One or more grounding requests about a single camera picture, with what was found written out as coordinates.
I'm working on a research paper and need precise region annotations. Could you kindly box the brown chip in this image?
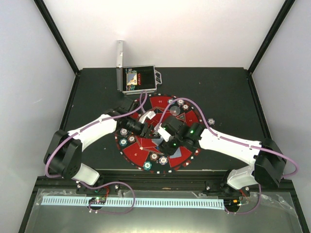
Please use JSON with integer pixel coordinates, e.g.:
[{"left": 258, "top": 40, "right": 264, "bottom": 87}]
[
  {"left": 150, "top": 153, "right": 158, "bottom": 161},
  {"left": 128, "top": 135, "right": 136, "bottom": 143},
  {"left": 182, "top": 104, "right": 189, "bottom": 111}
]

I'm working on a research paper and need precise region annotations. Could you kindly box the grey card deck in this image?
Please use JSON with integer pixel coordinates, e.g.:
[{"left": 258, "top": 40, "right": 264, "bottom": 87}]
[{"left": 152, "top": 137, "right": 163, "bottom": 147}]

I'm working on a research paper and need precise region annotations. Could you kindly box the black triangular token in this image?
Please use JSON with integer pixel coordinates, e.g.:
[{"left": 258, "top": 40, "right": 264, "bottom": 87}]
[{"left": 176, "top": 113, "right": 186, "bottom": 122}]

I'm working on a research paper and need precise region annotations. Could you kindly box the blue card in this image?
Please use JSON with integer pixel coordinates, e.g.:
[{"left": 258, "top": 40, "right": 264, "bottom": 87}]
[{"left": 170, "top": 147, "right": 182, "bottom": 159}]

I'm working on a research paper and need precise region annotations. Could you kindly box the blue white chips seat seven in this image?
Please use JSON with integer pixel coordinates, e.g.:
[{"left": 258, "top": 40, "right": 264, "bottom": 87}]
[{"left": 120, "top": 128, "right": 129, "bottom": 136}]

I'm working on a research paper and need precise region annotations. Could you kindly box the clear round dealer puck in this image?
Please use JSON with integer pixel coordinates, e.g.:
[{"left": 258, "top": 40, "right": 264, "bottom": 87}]
[{"left": 169, "top": 106, "right": 181, "bottom": 116}]

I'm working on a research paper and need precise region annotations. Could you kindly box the purple white chip stack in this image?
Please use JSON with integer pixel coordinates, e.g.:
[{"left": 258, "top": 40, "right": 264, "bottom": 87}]
[{"left": 207, "top": 118, "right": 215, "bottom": 125}]

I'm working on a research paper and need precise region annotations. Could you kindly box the blue white chip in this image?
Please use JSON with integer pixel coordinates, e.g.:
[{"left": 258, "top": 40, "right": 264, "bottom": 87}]
[{"left": 159, "top": 156, "right": 168, "bottom": 165}]

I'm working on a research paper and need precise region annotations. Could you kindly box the blue white chips seat one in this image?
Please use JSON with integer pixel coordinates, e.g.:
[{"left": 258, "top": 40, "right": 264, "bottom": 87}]
[{"left": 176, "top": 99, "right": 184, "bottom": 106}]

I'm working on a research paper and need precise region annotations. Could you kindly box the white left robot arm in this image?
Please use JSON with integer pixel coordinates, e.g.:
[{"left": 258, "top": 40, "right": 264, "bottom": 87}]
[{"left": 44, "top": 101, "right": 156, "bottom": 194}]

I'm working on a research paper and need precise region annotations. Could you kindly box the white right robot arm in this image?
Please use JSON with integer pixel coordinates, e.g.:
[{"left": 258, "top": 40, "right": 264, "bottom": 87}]
[{"left": 155, "top": 116, "right": 287, "bottom": 196}]

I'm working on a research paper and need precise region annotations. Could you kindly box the round red black poker mat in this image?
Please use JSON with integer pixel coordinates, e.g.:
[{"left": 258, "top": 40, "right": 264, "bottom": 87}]
[{"left": 115, "top": 94, "right": 205, "bottom": 174}]

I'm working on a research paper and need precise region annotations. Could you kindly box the open aluminium poker case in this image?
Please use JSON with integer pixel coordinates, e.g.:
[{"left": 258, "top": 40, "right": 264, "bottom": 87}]
[{"left": 116, "top": 40, "right": 163, "bottom": 95}]

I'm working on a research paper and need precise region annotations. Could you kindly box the card pack in case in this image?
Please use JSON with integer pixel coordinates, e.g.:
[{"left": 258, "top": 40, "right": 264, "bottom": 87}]
[{"left": 126, "top": 73, "right": 138, "bottom": 85}]

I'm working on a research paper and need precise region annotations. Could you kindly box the small green circuit board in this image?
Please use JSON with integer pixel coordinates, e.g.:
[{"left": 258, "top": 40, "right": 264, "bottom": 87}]
[{"left": 88, "top": 197, "right": 106, "bottom": 204}]

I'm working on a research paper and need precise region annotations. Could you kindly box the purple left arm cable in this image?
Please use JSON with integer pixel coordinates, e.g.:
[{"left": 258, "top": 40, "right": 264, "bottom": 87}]
[{"left": 45, "top": 90, "right": 148, "bottom": 179}]

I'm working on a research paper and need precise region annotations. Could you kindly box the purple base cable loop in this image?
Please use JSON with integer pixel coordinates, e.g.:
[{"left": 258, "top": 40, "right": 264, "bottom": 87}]
[{"left": 77, "top": 181, "right": 136, "bottom": 216}]

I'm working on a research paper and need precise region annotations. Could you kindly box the light blue cable duct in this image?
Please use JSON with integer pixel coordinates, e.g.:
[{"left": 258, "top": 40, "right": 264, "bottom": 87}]
[{"left": 41, "top": 196, "right": 225, "bottom": 210}]

